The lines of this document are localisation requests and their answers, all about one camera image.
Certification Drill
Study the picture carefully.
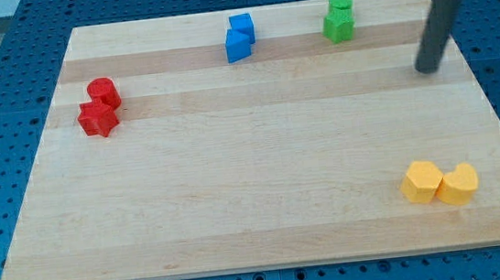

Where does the yellow heart block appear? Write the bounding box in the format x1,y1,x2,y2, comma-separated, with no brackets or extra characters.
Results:
436,162,480,206

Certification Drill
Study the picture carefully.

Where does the yellow hexagon block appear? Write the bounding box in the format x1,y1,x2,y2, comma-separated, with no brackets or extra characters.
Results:
400,160,444,204

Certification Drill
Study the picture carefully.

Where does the wooden board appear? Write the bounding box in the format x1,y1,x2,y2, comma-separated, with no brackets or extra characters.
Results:
0,0,500,280

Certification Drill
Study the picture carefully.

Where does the blue triangle block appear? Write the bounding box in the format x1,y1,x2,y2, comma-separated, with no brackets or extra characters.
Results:
225,28,252,64

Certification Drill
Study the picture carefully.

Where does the blue cube block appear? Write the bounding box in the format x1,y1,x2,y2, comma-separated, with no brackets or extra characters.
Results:
228,13,256,44

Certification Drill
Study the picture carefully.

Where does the green star block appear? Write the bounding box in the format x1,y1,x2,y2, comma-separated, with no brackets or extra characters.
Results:
322,9,354,44

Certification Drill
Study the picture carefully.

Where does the red star block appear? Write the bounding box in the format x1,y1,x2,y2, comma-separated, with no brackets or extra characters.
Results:
78,102,119,137

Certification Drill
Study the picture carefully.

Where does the red cylinder block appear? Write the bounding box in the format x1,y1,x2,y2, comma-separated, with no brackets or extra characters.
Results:
86,77,121,110

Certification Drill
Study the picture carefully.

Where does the green cylinder block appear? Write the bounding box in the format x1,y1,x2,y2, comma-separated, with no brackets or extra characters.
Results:
328,0,353,14

